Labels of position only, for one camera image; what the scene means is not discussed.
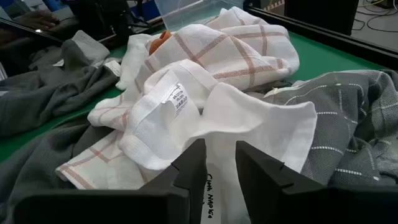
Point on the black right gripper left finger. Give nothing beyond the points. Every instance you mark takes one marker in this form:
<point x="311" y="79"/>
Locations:
<point x="186" y="186"/>

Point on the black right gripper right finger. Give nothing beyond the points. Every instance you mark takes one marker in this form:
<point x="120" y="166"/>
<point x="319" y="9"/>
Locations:
<point x="264" y="193"/>

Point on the plain white towel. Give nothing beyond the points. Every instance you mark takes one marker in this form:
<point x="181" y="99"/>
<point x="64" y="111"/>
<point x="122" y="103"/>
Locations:
<point x="248" y="124"/>

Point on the grey white-checked towel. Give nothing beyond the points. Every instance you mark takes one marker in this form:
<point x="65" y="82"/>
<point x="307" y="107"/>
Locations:
<point x="342" y="124"/>

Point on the white red-checked towel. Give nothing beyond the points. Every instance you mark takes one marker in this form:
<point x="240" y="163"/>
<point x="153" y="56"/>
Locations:
<point x="236" y="53"/>

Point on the orange towel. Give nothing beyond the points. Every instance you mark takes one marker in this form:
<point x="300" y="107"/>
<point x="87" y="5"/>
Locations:
<point x="158" y="42"/>

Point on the dark grey waffle towel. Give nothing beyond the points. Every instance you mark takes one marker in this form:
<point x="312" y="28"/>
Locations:
<point x="31" y="161"/>

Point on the light grey towel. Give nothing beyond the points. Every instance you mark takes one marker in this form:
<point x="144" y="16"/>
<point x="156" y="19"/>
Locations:
<point x="87" y="46"/>

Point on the clear plastic bin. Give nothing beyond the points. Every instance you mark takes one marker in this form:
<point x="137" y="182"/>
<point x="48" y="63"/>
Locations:
<point x="186" y="12"/>

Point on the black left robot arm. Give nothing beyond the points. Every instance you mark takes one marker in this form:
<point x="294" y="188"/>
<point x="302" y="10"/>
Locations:
<point x="99" y="18"/>

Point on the black panel board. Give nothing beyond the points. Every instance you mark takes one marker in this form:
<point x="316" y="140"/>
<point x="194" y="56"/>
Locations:
<point x="320" y="15"/>

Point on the person's hand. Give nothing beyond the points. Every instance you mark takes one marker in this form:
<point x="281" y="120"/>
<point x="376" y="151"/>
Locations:
<point x="37" y="20"/>

